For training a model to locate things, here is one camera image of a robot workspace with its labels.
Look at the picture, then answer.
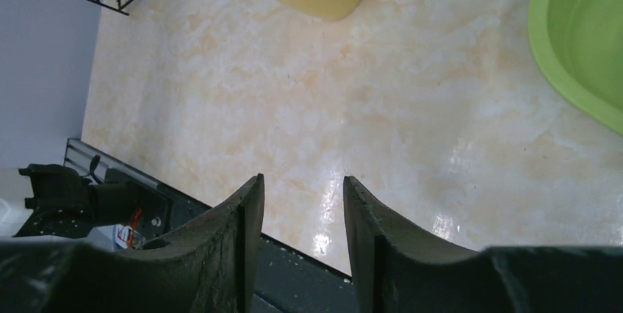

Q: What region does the green plastic tub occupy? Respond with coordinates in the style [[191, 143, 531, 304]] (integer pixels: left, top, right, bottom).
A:
[[527, 0, 622, 134]]

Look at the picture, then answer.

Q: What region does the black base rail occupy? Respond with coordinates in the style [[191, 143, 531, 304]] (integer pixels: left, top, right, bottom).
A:
[[65, 139, 359, 312]]

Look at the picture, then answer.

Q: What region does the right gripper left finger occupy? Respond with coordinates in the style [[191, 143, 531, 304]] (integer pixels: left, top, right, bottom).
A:
[[0, 173, 266, 313]]

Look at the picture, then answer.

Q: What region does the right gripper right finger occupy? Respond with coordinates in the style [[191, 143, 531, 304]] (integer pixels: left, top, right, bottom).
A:
[[343, 176, 622, 312]]

